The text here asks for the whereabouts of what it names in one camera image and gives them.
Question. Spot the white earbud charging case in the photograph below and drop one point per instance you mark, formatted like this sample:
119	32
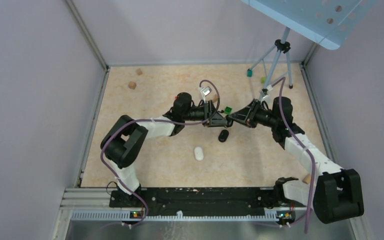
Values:
198	153

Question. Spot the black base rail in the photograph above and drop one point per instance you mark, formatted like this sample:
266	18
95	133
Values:
202	201

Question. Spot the tan block near base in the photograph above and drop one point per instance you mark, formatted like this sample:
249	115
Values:
307	179

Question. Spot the teal cube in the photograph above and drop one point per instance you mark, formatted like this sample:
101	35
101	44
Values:
249	73

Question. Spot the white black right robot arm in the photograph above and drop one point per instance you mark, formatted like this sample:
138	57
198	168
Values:
333	192

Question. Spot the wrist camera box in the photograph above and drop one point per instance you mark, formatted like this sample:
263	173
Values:
204	92
264	94

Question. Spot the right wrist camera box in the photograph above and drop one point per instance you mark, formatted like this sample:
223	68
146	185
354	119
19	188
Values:
264	94

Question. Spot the brown wooden arch block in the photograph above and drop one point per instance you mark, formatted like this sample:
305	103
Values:
215	98

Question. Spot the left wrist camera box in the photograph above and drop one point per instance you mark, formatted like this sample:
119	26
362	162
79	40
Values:
204	92

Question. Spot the green block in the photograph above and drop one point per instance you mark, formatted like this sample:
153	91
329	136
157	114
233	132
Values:
227	110

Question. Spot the grey tripod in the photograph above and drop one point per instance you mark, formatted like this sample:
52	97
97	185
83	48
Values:
282	46

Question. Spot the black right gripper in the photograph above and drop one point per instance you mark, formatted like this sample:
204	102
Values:
253	107

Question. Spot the black earbud charging case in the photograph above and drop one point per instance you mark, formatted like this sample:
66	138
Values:
223	136

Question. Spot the small tan wooden cube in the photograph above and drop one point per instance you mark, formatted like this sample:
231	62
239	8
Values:
139	72

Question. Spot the light blue perforated panel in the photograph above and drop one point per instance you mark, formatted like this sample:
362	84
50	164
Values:
327	23

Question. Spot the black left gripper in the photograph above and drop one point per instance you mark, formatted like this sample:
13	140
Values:
216	123

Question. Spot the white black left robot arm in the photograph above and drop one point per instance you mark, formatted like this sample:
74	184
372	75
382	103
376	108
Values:
123	142

